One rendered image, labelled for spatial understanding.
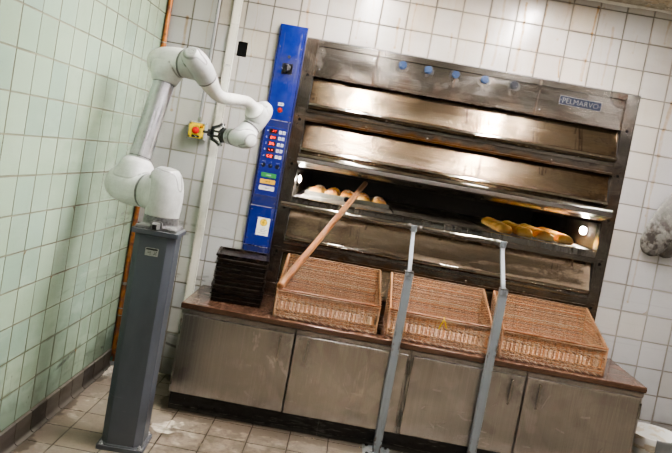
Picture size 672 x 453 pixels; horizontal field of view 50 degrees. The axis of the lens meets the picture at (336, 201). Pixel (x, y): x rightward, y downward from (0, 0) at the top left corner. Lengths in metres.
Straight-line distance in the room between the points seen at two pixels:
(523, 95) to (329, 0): 1.24
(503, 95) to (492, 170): 0.44
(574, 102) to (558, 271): 0.98
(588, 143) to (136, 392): 2.78
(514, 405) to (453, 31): 2.08
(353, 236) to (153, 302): 1.41
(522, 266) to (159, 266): 2.14
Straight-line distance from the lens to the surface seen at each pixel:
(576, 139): 4.37
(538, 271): 4.36
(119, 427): 3.47
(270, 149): 4.18
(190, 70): 3.39
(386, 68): 4.23
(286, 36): 4.23
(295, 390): 3.84
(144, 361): 3.35
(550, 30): 4.39
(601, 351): 4.02
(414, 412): 3.88
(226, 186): 4.26
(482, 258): 4.29
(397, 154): 4.19
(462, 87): 4.26
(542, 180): 4.32
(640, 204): 4.50
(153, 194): 3.23
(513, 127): 4.29
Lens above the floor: 1.46
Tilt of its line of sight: 4 degrees down
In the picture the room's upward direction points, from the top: 10 degrees clockwise
